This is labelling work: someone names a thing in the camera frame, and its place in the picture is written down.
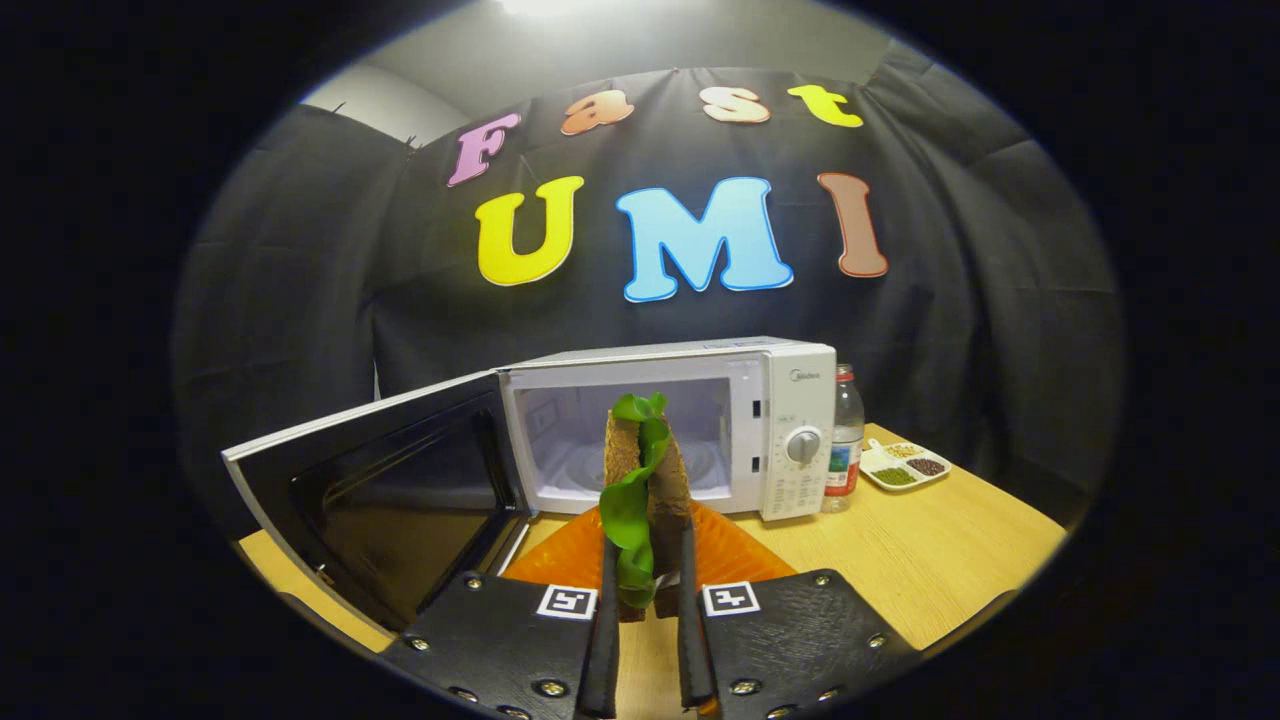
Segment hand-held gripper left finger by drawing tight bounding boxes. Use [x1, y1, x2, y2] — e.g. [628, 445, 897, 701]
[380, 505, 623, 720]

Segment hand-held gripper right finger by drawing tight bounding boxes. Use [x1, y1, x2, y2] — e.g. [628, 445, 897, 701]
[675, 500, 921, 720]

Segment brown bread lettuce sandwich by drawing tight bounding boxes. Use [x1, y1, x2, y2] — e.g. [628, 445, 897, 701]
[598, 392, 696, 621]

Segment white microwave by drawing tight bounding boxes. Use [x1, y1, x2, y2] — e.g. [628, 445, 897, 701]
[222, 336, 838, 633]

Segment clear plastic water bottle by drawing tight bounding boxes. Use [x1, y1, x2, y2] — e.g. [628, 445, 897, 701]
[822, 363, 866, 514]

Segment white divided bean dish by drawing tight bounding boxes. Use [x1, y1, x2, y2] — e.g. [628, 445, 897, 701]
[860, 438, 952, 493]

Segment black backdrop cloth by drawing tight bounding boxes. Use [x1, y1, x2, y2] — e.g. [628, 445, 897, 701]
[170, 40, 1126, 541]

